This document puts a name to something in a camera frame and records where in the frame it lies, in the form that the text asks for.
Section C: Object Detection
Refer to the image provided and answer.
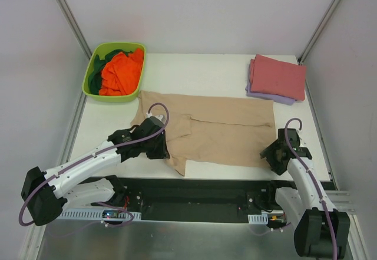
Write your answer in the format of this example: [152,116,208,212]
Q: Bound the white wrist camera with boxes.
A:
[146,113,166,124]
[296,129,304,144]

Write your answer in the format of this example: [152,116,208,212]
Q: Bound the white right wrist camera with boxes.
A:
[296,129,304,144]

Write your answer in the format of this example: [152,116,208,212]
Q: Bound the white cable duct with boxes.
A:
[58,209,141,222]
[247,214,269,225]

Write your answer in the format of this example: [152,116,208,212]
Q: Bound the aluminium corner post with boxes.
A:
[297,0,342,65]
[56,0,92,59]

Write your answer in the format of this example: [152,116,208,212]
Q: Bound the folded purple t shirt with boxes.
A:
[246,59,296,106]

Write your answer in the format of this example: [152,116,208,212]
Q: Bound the right white cable duct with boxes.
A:
[247,214,269,225]

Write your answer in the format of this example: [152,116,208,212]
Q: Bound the green plastic basket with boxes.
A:
[82,42,146,103]

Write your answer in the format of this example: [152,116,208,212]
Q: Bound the orange t shirt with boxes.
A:
[98,48,144,96]

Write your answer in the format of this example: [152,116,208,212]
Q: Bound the aluminium front frame rail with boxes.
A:
[326,190,356,215]

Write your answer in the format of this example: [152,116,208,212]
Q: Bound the dark green t shirt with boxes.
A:
[88,49,130,95]

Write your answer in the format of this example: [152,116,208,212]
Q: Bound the left white cable duct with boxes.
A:
[58,209,141,222]

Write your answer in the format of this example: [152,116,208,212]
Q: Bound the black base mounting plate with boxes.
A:
[108,177,295,223]

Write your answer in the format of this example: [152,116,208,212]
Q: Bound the beige t shirt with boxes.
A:
[131,91,276,175]

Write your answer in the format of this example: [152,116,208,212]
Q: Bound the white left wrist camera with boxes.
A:
[146,113,166,124]

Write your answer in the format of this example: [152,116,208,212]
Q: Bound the right aluminium corner post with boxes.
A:
[297,0,342,65]

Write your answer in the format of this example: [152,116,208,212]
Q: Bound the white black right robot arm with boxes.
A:
[260,128,350,259]

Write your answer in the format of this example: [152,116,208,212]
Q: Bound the left aluminium corner post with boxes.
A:
[56,0,92,59]

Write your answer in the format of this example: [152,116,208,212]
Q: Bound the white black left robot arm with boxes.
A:
[18,114,170,226]

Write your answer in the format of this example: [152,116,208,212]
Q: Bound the folded red t shirt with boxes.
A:
[249,54,307,101]

